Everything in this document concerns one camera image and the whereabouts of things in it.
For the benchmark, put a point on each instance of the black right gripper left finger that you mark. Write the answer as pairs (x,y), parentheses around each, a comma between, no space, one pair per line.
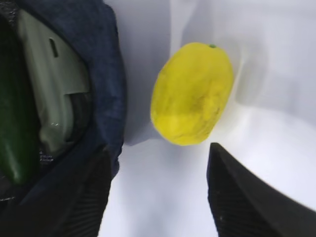
(74,206)

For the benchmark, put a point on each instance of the yellow lemon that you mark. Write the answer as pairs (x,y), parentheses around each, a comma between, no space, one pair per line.
(191,92)

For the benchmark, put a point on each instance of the dark blue lunch bag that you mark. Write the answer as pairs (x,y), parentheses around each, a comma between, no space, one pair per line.
(90,28)

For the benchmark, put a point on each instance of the green cucumber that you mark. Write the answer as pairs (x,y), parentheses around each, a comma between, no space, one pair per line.
(19,142)

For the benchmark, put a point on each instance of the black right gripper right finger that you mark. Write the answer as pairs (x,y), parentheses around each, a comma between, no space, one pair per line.
(242,205)

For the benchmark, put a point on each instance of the green lid glass container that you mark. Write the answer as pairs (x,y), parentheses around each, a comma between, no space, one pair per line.
(60,84)

